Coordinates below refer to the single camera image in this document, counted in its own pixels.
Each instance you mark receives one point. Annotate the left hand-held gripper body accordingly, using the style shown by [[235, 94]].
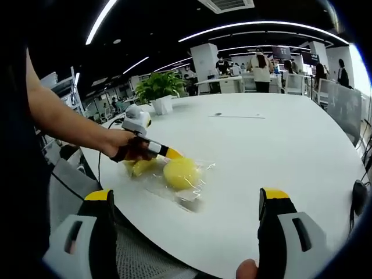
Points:
[[136, 122]]

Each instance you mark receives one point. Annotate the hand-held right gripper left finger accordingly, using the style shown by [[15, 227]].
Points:
[[93, 241]]

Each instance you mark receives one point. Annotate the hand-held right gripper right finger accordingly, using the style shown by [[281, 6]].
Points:
[[279, 241]]

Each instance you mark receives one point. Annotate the round yellow silicone block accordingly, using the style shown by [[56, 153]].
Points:
[[181, 174]]

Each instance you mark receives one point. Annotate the person's left hand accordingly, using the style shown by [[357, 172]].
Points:
[[130, 148]]

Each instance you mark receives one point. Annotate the person's right hand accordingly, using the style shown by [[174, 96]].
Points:
[[247, 270]]

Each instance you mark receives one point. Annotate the white plant pot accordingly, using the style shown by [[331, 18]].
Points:
[[162, 106]]

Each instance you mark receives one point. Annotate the green leafy plant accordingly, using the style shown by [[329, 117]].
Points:
[[158, 85]]

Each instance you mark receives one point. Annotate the ceiling light strip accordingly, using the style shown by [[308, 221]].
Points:
[[136, 65], [173, 64], [261, 22], [100, 21]]

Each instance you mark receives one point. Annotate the clear plastic bag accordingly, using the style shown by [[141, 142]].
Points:
[[189, 200]]

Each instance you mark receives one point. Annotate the white shelf rack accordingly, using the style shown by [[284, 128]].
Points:
[[62, 87]]

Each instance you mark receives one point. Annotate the black rounded device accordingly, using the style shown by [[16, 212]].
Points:
[[360, 193]]

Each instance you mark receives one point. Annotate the white work table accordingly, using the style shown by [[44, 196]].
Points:
[[229, 84]]

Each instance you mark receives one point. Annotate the grey mesh panel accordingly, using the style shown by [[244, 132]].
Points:
[[344, 110]]

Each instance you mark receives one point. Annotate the ceiling air conditioner vent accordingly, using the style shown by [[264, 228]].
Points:
[[226, 5]]

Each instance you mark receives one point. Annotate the white chair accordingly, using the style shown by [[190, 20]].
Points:
[[295, 84], [325, 90]]

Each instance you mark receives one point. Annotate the hanging display screen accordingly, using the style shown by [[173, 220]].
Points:
[[281, 52], [311, 58]]

